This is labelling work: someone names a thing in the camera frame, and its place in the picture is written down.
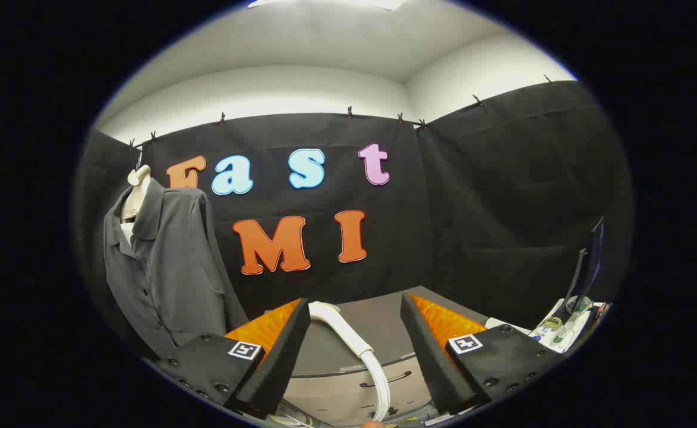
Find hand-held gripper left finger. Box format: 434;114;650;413
155;297;312;420

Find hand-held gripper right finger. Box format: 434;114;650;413
400;292;564;416

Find white garment steamer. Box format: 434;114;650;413
308;301;392;424

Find dark grey button shirt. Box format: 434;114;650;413
103;178;249;358

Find grey cabinet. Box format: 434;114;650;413
265;285;494;426

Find white cluttered side table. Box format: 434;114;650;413
485;296;611;355

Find black monitor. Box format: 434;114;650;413
564;217;605;311

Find white mannequin torso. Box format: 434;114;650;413
119;165;153;244

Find row of black clips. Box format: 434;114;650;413
128;74;554;149

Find ceiling light panel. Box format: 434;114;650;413
247;0;408;11

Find black cabinet handle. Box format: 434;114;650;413
359;371;412;388

